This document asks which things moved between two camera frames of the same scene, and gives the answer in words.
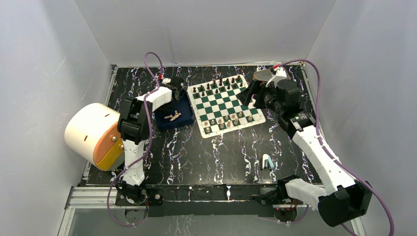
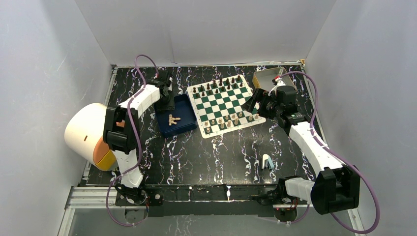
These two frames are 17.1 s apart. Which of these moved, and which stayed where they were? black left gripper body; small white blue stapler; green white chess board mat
Moved: black left gripper body
Stayed: green white chess board mat; small white blue stapler
